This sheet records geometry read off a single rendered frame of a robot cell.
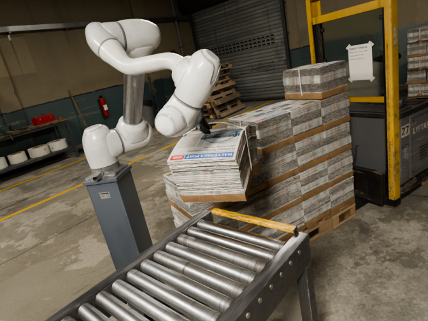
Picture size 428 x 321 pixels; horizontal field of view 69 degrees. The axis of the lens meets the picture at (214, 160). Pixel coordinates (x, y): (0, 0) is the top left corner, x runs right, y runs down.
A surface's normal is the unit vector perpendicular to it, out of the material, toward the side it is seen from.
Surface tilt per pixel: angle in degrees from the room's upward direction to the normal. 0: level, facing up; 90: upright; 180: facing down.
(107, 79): 90
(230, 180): 107
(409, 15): 90
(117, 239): 90
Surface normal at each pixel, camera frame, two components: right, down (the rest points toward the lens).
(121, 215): -0.15, 0.33
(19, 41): 0.74, 0.07
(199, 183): -0.24, 0.61
